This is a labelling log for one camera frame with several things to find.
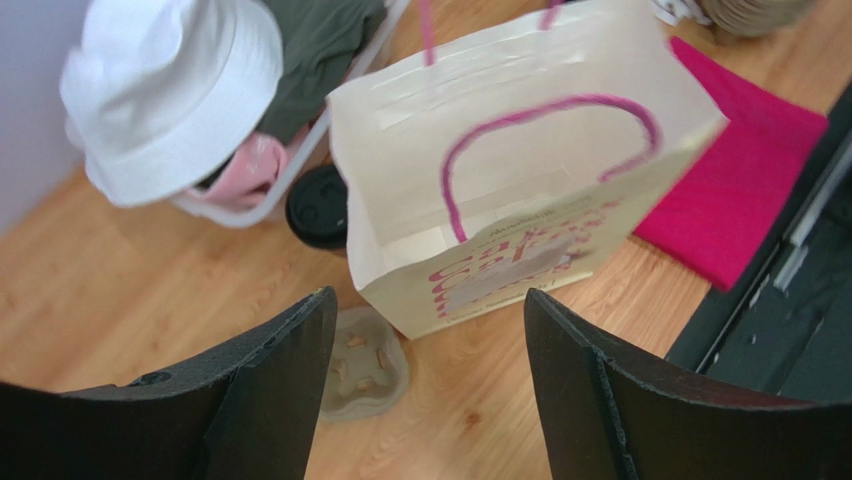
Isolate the white bucket hat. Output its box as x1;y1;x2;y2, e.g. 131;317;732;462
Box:
59;1;283;208

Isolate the white plastic basket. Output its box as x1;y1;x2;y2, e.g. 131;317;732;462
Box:
171;0;409;229

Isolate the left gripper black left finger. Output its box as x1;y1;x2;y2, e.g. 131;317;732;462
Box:
1;287;338;479

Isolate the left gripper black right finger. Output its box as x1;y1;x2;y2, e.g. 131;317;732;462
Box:
524;289;851;479

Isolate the black coffee cup lid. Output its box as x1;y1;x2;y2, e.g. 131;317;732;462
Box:
285;164;348;251

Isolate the folded red t-shirt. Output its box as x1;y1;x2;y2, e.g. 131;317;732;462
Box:
634;38;829;291

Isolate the olive green folded garment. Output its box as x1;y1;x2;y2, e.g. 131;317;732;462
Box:
257;0;387;143

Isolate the pink cloth in basket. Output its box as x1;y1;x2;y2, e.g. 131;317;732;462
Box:
184;133;289;210

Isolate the brown paper coffee cup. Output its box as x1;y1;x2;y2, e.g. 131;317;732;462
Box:
326;246;348;258

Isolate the pink and cream paper bag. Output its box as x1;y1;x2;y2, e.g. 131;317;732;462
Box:
327;1;727;339

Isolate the single cardboard cup carrier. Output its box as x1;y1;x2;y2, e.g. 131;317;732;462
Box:
320;306;410;422

